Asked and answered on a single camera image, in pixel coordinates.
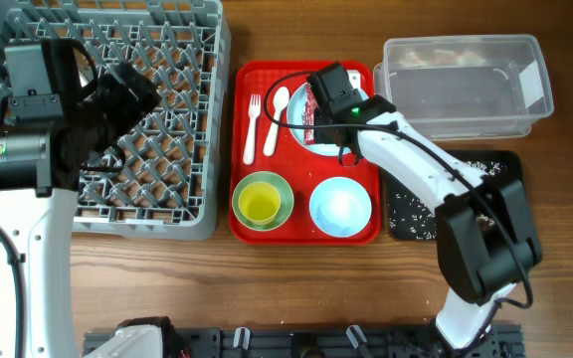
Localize red ketchup packet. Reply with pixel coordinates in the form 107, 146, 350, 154
302, 85, 317, 145

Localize cream plastic spoon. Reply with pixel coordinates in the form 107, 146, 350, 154
263, 87, 290, 156

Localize white plastic fork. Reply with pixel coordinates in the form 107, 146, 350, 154
243, 93, 262, 165

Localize light blue bowl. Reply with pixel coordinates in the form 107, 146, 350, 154
308, 177, 372, 239

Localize green bowl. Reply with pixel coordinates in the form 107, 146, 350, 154
232, 171, 294, 232

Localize rice and meat leftovers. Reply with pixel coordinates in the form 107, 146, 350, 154
388, 158, 509, 240

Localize yellow plastic cup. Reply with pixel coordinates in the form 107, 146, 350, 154
238, 182, 282, 226

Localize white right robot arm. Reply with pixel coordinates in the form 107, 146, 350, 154
306, 63, 542, 354

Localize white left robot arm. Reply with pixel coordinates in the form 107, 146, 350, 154
0, 39, 160, 357

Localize grey dishwasher rack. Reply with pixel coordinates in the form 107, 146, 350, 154
0, 0, 231, 240

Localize black waste tray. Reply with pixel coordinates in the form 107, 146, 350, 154
384, 149, 524, 244

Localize light blue plate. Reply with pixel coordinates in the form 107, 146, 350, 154
286, 79, 370, 158

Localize red plastic tray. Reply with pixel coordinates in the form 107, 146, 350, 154
229, 61, 382, 245

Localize clear plastic bin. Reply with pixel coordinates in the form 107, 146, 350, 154
373, 34, 554, 141

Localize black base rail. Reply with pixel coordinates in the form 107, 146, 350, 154
83, 324, 526, 358

